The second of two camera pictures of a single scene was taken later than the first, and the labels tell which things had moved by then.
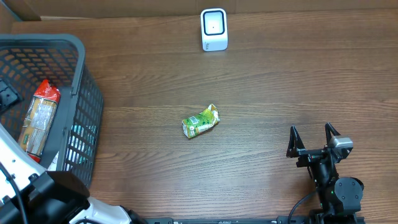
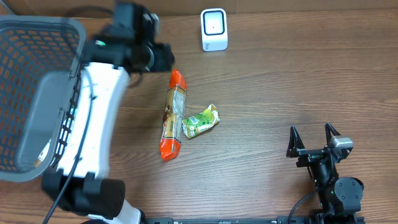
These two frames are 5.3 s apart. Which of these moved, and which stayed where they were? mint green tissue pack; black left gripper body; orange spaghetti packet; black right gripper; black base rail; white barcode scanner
Moved: mint green tissue pack; black left gripper body; orange spaghetti packet
Stayed: white barcode scanner; black right gripper; black base rail
